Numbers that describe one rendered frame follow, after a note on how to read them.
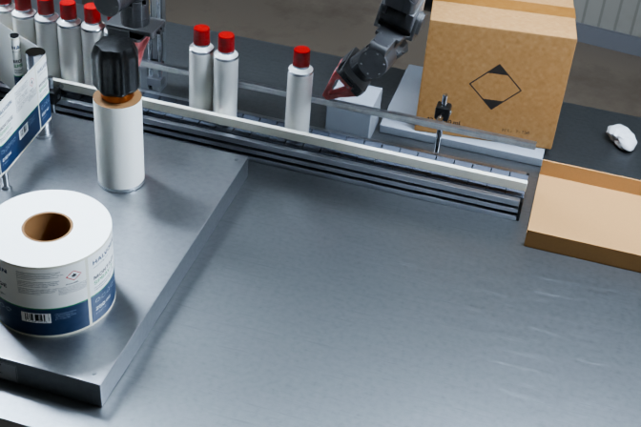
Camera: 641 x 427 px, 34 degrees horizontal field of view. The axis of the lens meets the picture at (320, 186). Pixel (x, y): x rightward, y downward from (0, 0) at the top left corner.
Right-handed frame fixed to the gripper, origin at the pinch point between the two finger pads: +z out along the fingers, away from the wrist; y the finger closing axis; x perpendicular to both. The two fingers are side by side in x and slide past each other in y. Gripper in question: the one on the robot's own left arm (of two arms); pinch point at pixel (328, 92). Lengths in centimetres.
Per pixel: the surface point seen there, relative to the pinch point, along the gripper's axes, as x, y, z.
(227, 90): -13.9, 2.8, 15.4
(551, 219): 48, 2, -19
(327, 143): 7.3, 4.2, 5.7
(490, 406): 45, 56, -17
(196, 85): -18.7, 2.4, 20.4
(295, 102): -3.2, 2.7, 5.6
